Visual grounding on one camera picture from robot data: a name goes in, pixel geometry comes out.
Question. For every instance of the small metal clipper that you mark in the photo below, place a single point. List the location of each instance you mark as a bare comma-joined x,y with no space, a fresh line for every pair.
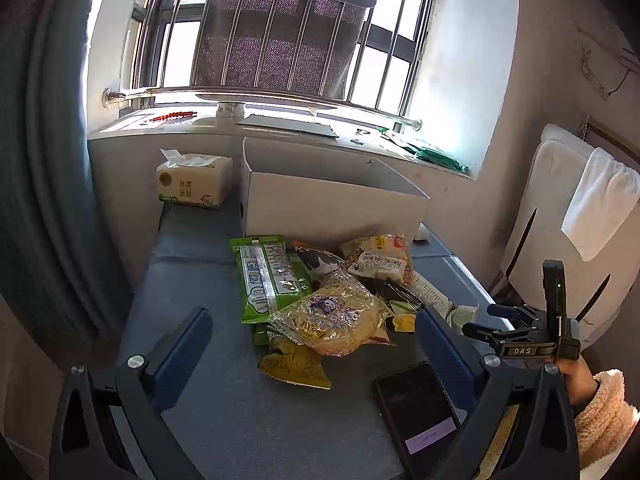
360,132

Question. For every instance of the blue-grey curtain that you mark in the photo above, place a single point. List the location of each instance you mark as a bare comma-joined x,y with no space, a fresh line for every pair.
45,160

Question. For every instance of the grey hanging blanket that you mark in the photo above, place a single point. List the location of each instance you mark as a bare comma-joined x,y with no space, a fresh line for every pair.
275,45

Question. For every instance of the window security bars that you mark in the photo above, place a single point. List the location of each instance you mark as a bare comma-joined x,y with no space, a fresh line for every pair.
395,25

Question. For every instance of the white chair with towel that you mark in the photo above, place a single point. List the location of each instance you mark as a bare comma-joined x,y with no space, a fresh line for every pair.
545,195

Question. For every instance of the black and white snack packet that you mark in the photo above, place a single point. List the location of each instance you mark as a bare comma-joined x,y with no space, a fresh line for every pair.
317,260

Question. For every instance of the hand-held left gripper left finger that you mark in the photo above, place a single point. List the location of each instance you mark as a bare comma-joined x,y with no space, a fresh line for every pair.
185,355

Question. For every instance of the person's right hand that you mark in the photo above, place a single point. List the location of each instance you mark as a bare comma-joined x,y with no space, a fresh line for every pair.
580,385

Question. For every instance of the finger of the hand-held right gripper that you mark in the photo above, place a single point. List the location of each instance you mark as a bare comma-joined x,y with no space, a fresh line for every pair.
510,312
487,332

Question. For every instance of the green wipes pack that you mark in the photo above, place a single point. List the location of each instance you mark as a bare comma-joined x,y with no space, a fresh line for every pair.
437,157

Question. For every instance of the steel window rail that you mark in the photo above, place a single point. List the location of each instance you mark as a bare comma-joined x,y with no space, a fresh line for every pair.
360,107

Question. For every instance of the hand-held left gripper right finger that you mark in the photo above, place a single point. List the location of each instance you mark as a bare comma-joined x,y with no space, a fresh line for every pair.
442,355

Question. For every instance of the yellow-green snack packet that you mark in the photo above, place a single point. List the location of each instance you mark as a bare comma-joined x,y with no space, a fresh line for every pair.
295,367

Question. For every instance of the pale flat packet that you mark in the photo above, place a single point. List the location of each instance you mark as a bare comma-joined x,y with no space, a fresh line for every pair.
395,135

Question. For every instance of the white cardboard box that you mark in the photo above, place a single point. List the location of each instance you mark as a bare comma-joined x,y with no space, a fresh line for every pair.
325,205

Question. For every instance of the pale green snack packet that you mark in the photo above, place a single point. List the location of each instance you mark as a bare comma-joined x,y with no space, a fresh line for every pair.
462,315

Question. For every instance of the white printed snack packet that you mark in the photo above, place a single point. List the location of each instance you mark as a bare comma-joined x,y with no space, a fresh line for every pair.
432,295

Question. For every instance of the tissue pack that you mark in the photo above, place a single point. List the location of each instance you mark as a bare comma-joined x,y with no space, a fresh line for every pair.
192,185

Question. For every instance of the white towel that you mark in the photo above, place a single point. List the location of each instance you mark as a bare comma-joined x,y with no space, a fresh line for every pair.
600,205

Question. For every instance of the black smartphone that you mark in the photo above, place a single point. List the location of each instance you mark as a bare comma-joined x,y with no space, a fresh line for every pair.
415,410

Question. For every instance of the grey cardboard sheet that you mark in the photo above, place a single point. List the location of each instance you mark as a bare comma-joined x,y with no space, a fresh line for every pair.
290,125

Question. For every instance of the yellow noodle packet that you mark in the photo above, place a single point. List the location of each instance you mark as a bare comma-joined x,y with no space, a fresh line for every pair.
330,320

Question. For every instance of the small yellow snack packet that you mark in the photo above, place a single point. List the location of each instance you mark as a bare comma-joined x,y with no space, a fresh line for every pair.
403,322

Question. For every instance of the white and orange bread packet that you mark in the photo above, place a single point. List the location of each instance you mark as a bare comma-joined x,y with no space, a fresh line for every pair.
380,260

